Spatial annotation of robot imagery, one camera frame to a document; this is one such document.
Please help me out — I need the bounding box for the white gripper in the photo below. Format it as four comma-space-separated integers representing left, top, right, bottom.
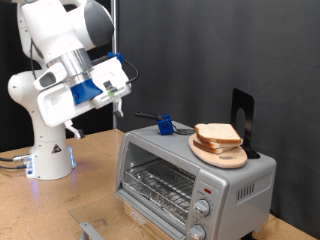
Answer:
36, 56, 132, 141

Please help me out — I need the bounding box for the blue-handled metal spatula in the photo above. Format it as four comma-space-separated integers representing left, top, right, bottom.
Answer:
134, 111, 196, 136

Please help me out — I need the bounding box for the glass oven door with handle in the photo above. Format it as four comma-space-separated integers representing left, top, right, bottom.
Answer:
68, 189, 188, 240

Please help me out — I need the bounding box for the silver oven knob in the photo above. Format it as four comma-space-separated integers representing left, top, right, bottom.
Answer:
193, 198, 212, 218
187, 223, 207, 240

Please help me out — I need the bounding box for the silver toaster oven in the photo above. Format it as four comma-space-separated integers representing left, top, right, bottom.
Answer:
115, 121, 278, 240

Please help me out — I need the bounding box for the vertical metal pole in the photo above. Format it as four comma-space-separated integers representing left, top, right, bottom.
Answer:
110, 0, 119, 130

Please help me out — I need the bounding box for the round wooden cutting board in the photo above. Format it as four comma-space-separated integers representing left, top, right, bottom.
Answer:
188, 133, 249, 170

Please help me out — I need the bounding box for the black metal bookend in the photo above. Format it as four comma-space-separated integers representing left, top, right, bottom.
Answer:
230, 88, 261, 160

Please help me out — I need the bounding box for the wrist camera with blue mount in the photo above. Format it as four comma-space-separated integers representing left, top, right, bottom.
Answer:
70, 78, 132, 110

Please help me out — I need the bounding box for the black base cable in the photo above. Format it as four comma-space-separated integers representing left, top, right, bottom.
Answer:
0, 163, 32, 171
0, 154, 33, 164

